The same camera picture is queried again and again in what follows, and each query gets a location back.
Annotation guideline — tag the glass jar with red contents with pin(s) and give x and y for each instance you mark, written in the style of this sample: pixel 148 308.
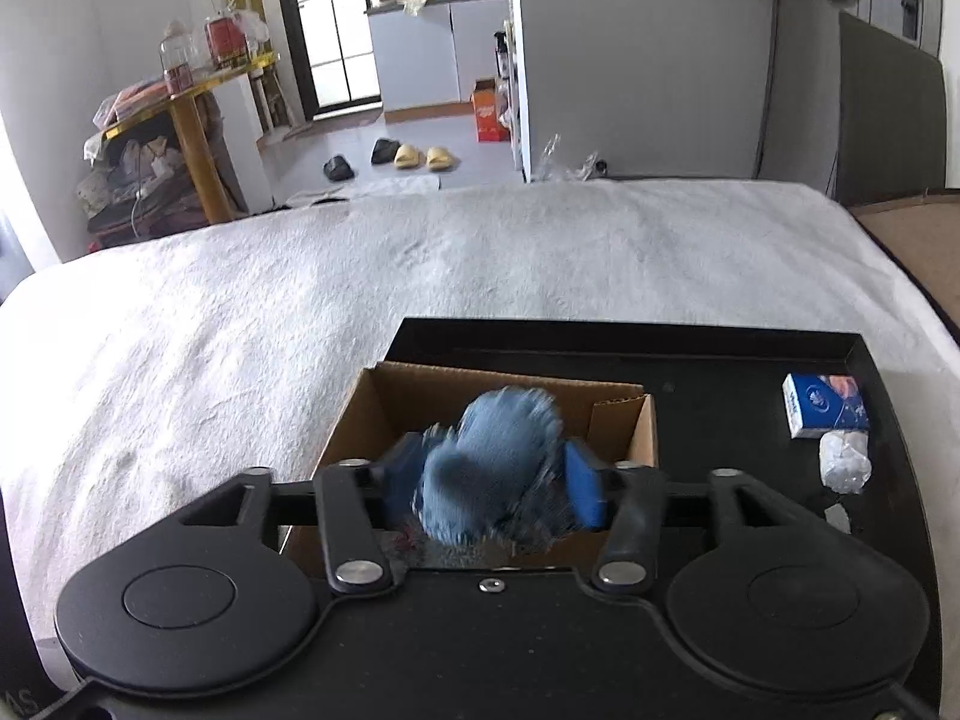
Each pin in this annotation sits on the glass jar with red contents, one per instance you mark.
pixel 223 41

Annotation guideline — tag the dark framed glass door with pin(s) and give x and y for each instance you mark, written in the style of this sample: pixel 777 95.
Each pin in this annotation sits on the dark framed glass door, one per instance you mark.
pixel 330 22

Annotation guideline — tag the blue white tissue packet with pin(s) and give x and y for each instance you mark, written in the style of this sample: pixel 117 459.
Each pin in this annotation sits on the blue white tissue packet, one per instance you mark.
pixel 821 405

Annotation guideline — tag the brown cardboard box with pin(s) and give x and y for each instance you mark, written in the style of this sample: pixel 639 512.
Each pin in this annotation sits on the brown cardboard box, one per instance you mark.
pixel 915 240
pixel 375 397

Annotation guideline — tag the flat brown cardboard box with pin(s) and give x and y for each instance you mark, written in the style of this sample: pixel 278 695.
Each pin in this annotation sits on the flat brown cardboard box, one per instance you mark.
pixel 915 240

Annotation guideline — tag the clear plastic bag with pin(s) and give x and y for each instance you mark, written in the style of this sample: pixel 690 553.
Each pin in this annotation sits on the clear plastic bag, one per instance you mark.
pixel 559 161

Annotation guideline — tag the white floor towel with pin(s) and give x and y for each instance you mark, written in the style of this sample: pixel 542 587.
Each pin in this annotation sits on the white floor towel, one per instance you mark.
pixel 375 186

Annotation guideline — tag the blue fluffy plush toy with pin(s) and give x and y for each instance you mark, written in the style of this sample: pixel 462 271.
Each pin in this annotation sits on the blue fluffy plush toy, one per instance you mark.
pixel 487 465

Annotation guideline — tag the grey upholstered headboard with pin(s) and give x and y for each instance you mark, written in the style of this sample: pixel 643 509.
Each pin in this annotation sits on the grey upholstered headboard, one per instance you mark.
pixel 889 112

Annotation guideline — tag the glass jar with red label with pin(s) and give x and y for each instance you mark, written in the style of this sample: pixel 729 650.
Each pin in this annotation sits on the glass jar with red label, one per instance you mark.
pixel 177 64

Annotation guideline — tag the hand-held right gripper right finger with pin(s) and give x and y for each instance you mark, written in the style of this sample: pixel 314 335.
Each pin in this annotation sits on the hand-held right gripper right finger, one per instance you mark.
pixel 586 484

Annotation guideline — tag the white kitchen cabinet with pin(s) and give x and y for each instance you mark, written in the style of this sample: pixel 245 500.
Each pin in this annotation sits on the white kitchen cabinet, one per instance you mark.
pixel 435 52

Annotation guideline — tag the orange carton box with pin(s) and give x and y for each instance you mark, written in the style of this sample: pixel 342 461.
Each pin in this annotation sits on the orange carton box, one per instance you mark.
pixel 487 114

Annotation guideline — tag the black tray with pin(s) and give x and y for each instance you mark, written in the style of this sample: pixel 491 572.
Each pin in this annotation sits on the black tray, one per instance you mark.
pixel 712 405

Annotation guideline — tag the small white scrap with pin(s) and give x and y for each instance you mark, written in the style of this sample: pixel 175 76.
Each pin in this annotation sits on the small white scrap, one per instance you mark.
pixel 837 519

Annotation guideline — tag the pile of clutter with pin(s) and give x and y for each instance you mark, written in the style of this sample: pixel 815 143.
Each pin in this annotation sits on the pile of clutter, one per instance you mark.
pixel 142 180

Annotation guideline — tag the black slipper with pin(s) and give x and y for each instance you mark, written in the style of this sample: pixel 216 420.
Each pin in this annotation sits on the black slipper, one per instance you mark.
pixel 384 151
pixel 339 167

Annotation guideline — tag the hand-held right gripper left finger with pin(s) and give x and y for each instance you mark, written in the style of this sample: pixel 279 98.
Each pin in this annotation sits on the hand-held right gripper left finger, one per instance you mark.
pixel 401 476

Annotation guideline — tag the yellow round table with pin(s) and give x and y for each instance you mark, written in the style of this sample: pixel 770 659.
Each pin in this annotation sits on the yellow round table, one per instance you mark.
pixel 196 157

